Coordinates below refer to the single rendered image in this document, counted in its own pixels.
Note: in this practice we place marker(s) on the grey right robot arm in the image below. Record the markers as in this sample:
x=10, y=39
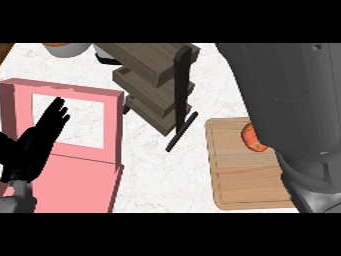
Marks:
x=295, y=106

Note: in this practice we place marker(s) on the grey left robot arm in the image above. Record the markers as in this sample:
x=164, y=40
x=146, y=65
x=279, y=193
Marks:
x=10, y=202

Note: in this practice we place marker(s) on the wooden tiered basket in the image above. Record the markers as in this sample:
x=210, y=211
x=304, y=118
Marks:
x=152, y=83

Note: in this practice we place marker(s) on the wooden cutting board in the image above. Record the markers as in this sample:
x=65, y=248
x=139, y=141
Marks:
x=241, y=173

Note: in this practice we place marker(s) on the grey bowl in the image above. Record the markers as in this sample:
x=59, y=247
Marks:
x=68, y=49

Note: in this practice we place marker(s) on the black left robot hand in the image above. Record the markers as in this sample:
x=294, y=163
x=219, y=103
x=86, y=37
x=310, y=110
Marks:
x=30, y=146

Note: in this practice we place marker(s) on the orange bell pepper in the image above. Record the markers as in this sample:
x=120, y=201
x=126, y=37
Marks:
x=251, y=138

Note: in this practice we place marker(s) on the pink open box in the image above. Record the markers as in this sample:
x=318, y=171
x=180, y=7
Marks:
x=78, y=186

